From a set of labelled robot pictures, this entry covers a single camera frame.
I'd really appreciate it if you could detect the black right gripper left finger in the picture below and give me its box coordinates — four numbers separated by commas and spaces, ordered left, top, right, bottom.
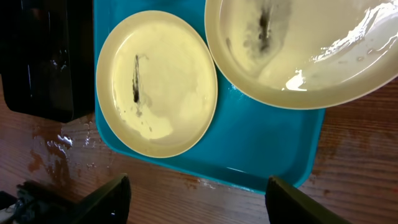
65, 174, 131, 223

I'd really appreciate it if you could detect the yellow plate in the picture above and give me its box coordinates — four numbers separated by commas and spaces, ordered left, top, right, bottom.
96, 11, 218, 158
204, 0, 397, 110

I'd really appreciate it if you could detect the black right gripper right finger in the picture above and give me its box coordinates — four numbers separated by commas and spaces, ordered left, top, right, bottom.
265, 176, 349, 224

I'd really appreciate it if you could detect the teal plastic tray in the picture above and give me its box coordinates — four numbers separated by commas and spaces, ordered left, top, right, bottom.
93, 0, 325, 194

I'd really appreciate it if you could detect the black rectangular water tray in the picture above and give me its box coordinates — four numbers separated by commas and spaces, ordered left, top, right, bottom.
1, 0, 95, 123

